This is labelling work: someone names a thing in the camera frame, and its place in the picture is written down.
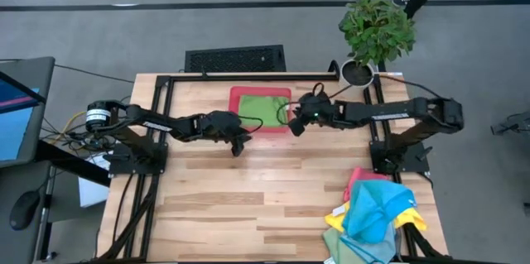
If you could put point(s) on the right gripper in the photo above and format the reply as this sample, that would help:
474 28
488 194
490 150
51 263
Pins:
319 111

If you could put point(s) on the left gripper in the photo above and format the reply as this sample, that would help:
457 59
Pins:
225 125

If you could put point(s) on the translucent pink plastic bin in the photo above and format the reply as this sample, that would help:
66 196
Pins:
256 90

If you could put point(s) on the turquoise microfiber towel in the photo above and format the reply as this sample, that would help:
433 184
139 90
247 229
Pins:
372 214

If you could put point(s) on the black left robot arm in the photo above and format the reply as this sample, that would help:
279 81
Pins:
136 113

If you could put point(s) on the white plant pot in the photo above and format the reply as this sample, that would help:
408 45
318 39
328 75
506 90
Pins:
356 73

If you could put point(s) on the green leafy plant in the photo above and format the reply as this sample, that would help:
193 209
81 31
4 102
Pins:
377 28

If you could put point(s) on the white paper sheet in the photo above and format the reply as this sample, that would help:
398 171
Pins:
91 193

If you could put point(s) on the black metal stand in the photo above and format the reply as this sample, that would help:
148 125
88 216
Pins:
517 125

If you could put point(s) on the laptop screen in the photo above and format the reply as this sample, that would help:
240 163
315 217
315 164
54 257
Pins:
16 131

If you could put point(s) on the black computer mouse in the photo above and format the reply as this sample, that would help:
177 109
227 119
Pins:
25 210

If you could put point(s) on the dark grey side desk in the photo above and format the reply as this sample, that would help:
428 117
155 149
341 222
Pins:
12 181

